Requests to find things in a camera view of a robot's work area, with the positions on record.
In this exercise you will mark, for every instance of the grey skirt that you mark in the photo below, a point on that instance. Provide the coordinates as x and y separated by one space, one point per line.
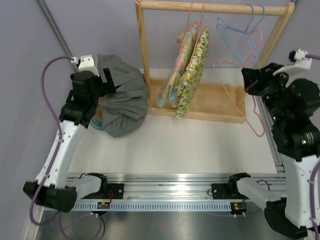
125 110

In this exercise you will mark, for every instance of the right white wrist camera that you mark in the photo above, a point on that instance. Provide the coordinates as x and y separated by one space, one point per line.
299 62

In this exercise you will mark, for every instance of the lemon print skirt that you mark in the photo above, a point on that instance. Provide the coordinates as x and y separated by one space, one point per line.
186 87

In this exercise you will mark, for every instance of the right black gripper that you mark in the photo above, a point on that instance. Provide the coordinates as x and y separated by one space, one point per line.
254 78

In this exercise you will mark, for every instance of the teal plastic basin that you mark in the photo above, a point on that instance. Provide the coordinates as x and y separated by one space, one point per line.
96 124

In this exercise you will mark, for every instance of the pink wire hanger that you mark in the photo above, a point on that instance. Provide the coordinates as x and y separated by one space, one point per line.
240 100
185 48
199 31

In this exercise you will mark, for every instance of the wooden clothes rack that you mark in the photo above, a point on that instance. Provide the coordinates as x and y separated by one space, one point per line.
210 103

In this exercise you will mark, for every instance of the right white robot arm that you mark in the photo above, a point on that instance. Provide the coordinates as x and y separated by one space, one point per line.
290 105

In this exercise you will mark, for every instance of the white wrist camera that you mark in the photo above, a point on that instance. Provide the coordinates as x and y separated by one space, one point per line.
299 62
85 63

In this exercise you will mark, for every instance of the pastel floral skirt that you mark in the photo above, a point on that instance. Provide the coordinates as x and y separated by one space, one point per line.
170 82

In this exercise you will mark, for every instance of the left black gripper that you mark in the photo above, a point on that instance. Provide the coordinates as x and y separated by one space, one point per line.
107 87

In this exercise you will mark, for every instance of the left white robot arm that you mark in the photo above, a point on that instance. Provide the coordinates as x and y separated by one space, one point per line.
51 188

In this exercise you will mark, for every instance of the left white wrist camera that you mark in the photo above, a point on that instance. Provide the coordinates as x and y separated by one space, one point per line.
85 63

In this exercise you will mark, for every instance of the aluminium rail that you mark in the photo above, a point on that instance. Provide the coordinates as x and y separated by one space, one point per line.
164 193

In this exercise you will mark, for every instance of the tan skirt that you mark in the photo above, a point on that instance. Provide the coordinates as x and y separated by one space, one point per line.
98 112

